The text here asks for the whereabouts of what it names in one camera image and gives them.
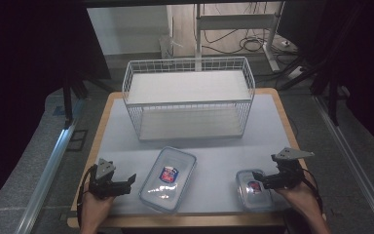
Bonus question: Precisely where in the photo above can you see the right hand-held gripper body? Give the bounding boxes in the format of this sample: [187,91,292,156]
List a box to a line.
[270,146,316,190]

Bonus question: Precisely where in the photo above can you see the clear plastic bag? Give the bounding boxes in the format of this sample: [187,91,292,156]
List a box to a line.
[158,34,183,60]

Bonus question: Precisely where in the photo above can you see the person's left hand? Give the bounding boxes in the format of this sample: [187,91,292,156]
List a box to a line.
[81,189,116,223]

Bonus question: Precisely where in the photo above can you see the black metal stand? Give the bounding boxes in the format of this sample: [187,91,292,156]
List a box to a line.
[60,76,91,129]
[310,61,344,127]

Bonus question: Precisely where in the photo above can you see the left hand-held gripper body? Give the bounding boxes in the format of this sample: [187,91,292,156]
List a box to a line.
[88,158,121,200]

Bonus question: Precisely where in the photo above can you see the person's right hand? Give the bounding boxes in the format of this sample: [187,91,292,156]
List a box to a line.
[274,179,321,222]

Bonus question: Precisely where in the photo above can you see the small clear plastic container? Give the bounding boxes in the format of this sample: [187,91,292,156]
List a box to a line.
[235,169,278,214]

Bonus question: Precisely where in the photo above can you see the black floor cables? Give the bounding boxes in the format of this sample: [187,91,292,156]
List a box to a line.
[203,28,298,57]

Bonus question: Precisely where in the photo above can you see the white metal stand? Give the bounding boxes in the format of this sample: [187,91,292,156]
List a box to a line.
[194,2,282,73]

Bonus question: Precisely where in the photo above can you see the white wire rack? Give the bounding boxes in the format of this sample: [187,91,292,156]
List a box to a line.
[122,56,256,142]

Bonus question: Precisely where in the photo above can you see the white power strip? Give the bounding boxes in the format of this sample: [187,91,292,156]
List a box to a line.
[286,65,305,81]

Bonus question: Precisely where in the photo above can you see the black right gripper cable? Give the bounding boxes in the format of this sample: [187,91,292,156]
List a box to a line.
[301,168,324,214]

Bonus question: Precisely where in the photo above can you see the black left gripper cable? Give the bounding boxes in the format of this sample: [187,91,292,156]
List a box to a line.
[76,165,96,227]

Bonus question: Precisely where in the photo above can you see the dark curtain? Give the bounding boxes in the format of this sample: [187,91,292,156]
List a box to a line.
[277,0,374,157]
[0,0,111,222]

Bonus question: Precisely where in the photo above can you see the aluminium rail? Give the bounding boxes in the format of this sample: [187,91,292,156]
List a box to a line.
[314,95,374,234]
[14,121,79,234]

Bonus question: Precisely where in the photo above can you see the large clear plastic container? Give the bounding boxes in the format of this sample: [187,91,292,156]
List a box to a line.
[138,145,198,215]

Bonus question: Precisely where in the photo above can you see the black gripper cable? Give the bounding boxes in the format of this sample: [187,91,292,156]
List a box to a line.
[301,168,324,214]
[76,165,96,227]

